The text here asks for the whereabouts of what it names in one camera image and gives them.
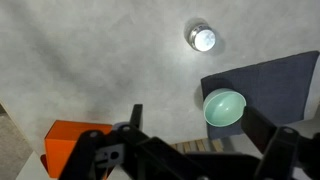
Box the mint green bowl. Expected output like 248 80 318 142
202 88 247 128

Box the silver bottle lid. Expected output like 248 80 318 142
193 28 217 53

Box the orange cardboard box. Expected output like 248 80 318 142
39 119 114 180

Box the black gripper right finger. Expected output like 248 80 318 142
241 105 320 180

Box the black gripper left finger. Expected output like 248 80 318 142
59 103 158 180

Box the light wooden slatted chair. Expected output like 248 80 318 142
170 137 224 155

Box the small silver metal cup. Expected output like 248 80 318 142
186 22 218 53

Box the dark blue cloth mat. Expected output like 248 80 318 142
200 50 320 140

